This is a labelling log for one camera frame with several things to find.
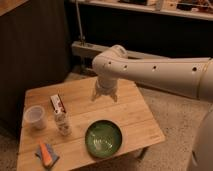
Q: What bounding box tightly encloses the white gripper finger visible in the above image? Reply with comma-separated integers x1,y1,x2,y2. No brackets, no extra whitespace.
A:
111,94,118,102
91,93,98,101

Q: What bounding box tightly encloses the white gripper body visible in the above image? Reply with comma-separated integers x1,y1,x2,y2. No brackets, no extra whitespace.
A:
95,77,117,95

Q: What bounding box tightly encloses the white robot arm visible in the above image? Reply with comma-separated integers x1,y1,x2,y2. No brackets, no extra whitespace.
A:
92,45,213,171

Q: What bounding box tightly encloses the green ceramic bowl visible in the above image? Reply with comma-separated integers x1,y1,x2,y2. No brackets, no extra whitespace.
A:
85,120,123,159

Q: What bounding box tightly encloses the grey metal beam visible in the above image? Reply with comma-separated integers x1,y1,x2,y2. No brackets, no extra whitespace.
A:
71,41,162,59

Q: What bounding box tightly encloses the small wooden table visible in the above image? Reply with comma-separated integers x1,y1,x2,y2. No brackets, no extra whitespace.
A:
17,77,165,171

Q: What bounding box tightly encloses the dark wooden cabinet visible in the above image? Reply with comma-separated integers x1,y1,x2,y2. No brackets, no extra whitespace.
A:
0,0,70,134

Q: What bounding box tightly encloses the thin metal pole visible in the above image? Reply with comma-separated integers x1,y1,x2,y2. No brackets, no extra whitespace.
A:
75,0,85,45

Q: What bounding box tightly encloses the cluttered wooden shelf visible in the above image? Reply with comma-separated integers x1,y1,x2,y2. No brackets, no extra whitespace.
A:
69,0,213,21

